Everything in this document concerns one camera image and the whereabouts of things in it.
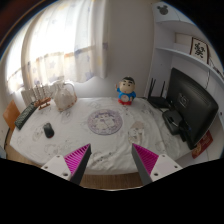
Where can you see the red booklet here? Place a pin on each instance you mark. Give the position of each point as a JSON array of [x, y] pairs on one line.
[[203, 144]]

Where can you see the round purple mouse pad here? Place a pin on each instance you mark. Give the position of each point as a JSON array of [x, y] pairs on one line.
[[105, 122]]

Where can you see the black monitor stand base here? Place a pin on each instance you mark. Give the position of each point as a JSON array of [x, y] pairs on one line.
[[173, 121]]

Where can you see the black keyboard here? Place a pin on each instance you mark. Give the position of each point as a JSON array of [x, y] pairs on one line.
[[24, 116]]

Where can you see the cartoon boy figurine clock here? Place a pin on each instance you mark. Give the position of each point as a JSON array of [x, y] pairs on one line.
[[126, 91]]

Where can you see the white sheer curtain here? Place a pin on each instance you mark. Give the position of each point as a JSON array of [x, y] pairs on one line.
[[67, 39]]

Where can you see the black wifi router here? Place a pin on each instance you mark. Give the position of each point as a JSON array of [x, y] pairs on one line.
[[156, 101]]

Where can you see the white patterned tablecloth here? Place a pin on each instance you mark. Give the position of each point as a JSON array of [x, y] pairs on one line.
[[111, 154]]

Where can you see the black computer monitor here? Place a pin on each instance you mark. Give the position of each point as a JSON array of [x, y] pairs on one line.
[[196, 106]]

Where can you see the black computer mouse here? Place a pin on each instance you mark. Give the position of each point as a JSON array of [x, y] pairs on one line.
[[48, 130]]

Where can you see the wooden chair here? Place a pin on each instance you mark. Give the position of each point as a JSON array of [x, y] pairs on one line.
[[10, 115]]

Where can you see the white wall shelf unit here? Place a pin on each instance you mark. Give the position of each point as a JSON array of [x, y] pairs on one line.
[[173, 33]]

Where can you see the framed calligraphy picture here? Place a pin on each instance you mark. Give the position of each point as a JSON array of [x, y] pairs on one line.
[[199, 49]]

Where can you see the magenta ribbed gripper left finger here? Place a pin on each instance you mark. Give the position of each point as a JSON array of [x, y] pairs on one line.
[[70, 167]]

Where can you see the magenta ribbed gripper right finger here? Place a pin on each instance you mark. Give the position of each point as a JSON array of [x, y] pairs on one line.
[[152, 167]]

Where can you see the wooden model sailing ship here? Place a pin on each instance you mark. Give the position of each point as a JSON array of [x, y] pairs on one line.
[[41, 99]]

